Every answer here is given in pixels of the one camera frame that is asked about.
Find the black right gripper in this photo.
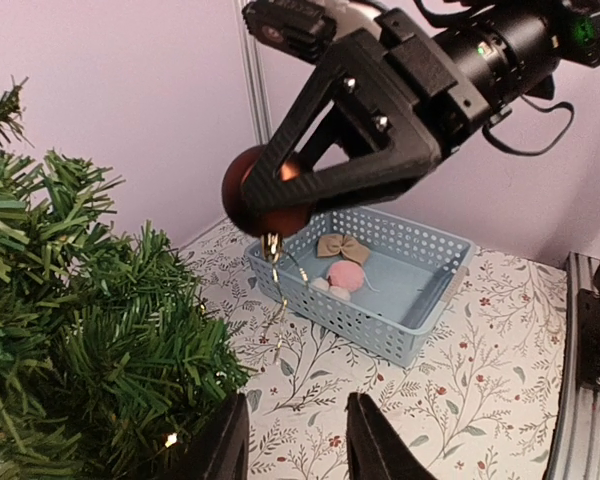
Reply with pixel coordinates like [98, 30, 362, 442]
[261, 8, 491, 218]

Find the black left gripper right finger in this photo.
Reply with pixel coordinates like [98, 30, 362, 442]
[346, 392, 435, 480]

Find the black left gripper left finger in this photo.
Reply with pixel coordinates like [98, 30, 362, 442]
[167, 393, 250, 480]

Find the dark red bauble ornament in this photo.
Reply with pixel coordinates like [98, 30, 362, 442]
[220, 145, 312, 371]

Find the small green christmas tree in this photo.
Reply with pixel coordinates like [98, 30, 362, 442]
[0, 85, 248, 479]

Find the light blue plastic basket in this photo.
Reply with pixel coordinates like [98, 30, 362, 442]
[245, 208, 475, 367]

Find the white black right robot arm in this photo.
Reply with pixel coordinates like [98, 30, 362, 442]
[238, 1, 600, 219]

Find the floral patterned table mat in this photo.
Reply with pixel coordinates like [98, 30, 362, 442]
[185, 222, 566, 479]

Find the pink pompom ornament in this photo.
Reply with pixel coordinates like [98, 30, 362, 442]
[326, 260, 365, 293]

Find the white cotton berry sprig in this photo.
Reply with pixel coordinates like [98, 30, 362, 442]
[310, 277, 351, 301]

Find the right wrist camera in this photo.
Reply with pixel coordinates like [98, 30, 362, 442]
[242, 0, 386, 64]

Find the right aluminium frame post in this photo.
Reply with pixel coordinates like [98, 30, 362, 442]
[236, 0, 272, 144]

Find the aluminium front rail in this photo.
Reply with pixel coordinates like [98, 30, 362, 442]
[545, 252, 600, 479]

